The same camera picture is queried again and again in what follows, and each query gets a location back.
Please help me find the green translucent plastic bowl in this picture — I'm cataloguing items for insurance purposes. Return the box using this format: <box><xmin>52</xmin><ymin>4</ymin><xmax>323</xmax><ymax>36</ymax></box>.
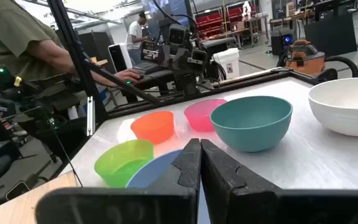
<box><xmin>94</xmin><ymin>139</ymin><xmax>154</xmax><ymax>189</ymax></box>

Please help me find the black panel cart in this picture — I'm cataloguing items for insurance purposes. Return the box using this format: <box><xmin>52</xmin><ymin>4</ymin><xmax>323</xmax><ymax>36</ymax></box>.
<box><xmin>303</xmin><ymin>12</ymin><xmax>358</xmax><ymax>57</ymax></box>

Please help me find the white plastic bin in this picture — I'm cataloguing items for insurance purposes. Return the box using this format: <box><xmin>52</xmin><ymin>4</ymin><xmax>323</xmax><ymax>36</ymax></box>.
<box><xmin>212</xmin><ymin>47</ymin><xmax>241</xmax><ymax>80</ymax></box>

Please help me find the orange shop vacuum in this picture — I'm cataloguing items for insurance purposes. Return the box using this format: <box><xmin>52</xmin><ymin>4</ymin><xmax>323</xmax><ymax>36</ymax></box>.
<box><xmin>284</xmin><ymin>39</ymin><xmax>326</xmax><ymax>76</ymax></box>

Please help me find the black tripod stand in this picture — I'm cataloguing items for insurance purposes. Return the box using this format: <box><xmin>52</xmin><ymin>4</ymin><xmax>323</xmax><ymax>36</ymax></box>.
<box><xmin>47</xmin><ymin>0</ymin><xmax>161</xmax><ymax>138</ymax></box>

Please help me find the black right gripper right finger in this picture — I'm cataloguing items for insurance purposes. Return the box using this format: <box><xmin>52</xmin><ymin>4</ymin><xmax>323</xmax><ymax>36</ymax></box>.
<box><xmin>200</xmin><ymin>139</ymin><xmax>358</xmax><ymax>224</ymax></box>

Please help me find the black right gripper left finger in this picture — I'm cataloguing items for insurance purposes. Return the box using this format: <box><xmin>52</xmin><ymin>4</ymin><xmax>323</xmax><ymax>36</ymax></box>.
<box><xmin>35</xmin><ymin>138</ymin><xmax>202</xmax><ymax>224</ymax></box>

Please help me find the orange translucent plastic bowl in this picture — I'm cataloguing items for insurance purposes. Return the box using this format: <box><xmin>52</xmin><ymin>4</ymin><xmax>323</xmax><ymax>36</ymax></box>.
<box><xmin>130</xmin><ymin>110</ymin><xmax>175</xmax><ymax>146</ymax></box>

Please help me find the black machine with green light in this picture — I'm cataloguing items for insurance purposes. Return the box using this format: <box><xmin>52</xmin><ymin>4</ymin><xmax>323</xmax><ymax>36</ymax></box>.
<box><xmin>0</xmin><ymin>67</ymin><xmax>86</xmax><ymax>156</ymax></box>

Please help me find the teal plastic bowl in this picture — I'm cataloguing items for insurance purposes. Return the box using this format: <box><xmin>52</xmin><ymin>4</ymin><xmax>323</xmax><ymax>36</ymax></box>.
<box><xmin>209</xmin><ymin>95</ymin><xmax>293</xmax><ymax>153</ymax></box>

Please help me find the rack with red bins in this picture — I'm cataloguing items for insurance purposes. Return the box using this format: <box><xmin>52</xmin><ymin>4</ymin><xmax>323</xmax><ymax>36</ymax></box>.
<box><xmin>195</xmin><ymin>2</ymin><xmax>257</xmax><ymax>40</ymax></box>

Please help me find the person's hand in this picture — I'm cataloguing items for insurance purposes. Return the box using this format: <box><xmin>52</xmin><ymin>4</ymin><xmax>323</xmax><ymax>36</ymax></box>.
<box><xmin>114</xmin><ymin>68</ymin><xmax>142</xmax><ymax>84</ymax></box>

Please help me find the black table edge rail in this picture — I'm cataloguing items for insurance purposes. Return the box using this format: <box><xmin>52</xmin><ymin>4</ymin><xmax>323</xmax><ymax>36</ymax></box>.
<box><xmin>107</xmin><ymin>67</ymin><xmax>338</xmax><ymax>119</ymax></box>

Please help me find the pink translucent plastic bowl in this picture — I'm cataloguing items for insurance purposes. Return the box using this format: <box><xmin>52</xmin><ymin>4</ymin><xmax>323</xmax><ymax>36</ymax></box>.
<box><xmin>183</xmin><ymin>98</ymin><xmax>228</xmax><ymax>133</ymax></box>

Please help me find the white bowl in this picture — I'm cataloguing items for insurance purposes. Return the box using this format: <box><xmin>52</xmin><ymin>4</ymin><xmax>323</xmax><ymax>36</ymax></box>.
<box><xmin>308</xmin><ymin>77</ymin><xmax>358</xmax><ymax>138</ymax></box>

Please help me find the blue plastic bowl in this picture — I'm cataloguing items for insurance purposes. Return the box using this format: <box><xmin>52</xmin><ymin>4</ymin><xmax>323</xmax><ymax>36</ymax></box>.
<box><xmin>125</xmin><ymin>149</ymin><xmax>183</xmax><ymax>189</ymax></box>

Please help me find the black vacuum hose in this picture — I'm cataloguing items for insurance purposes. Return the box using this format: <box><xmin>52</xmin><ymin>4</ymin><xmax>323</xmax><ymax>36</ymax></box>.
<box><xmin>324</xmin><ymin>55</ymin><xmax>358</xmax><ymax>79</ymax></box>

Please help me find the white and black device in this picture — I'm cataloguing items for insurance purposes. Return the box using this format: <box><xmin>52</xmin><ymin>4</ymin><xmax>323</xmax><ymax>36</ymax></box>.
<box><xmin>108</xmin><ymin>42</ymin><xmax>133</xmax><ymax>74</ymax></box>

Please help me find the black computer tower blue light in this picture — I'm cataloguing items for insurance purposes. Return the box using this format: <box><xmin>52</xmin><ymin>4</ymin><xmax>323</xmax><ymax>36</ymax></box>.
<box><xmin>270</xmin><ymin>29</ymin><xmax>296</xmax><ymax>57</ymax></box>

